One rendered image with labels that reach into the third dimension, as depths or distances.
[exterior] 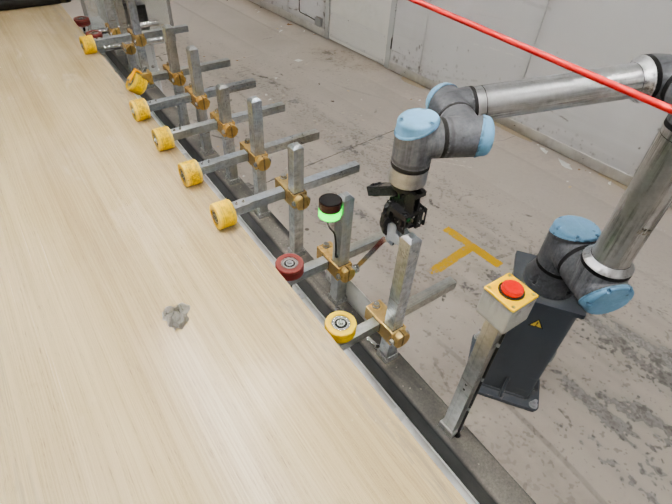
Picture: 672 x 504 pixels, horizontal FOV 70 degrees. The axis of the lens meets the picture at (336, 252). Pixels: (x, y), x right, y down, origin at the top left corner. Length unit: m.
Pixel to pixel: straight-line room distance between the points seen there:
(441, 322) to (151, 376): 1.61
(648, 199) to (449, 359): 1.20
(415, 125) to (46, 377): 0.97
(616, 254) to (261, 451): 1.11
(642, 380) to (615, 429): 0.33
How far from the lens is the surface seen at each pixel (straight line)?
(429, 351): 2.34
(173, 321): 1.25
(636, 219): 1.53
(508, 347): 2.06
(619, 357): 2.69
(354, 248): 1.47
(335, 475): 1.03
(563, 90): 1.33
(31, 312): 1.41
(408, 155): 1.08
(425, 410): 1.35
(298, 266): 1.34
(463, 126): 1.10
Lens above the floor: 1.86
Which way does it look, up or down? 43 degrees down
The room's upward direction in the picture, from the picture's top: 4 degrees clockwise
